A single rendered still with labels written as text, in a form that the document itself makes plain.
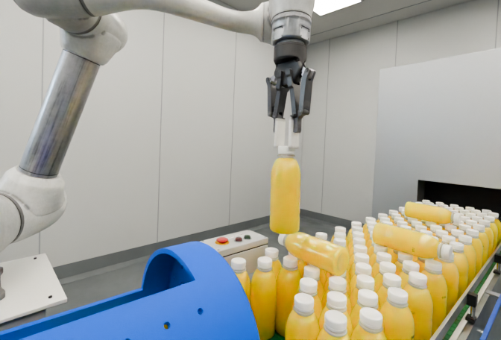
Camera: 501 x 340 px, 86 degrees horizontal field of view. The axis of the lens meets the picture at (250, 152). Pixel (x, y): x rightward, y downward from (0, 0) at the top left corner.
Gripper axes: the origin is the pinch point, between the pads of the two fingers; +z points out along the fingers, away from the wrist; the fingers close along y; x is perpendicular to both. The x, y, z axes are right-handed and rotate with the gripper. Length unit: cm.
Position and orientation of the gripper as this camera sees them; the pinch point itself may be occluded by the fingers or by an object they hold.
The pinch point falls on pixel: (286, 133)
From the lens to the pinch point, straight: 63.3
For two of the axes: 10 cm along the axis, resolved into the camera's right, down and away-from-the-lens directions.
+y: 6.5, 0.4, -7.6
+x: 7.6, 0.2, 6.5
